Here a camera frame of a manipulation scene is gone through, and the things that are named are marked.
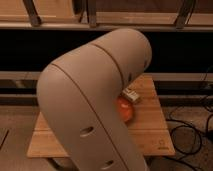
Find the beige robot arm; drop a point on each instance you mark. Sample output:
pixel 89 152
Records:
pixel 77 95

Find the white eraser with label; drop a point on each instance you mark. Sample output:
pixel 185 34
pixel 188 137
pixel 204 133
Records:
pixel 131 95

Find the orange round bowl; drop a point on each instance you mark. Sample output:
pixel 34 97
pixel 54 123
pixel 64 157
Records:
pixel 125 109

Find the wooden board table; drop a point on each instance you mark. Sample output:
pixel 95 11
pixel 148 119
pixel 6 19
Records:
pixel 148 127

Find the wooden shelf with metal legs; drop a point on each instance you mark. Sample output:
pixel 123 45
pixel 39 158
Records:
pixel 145 15

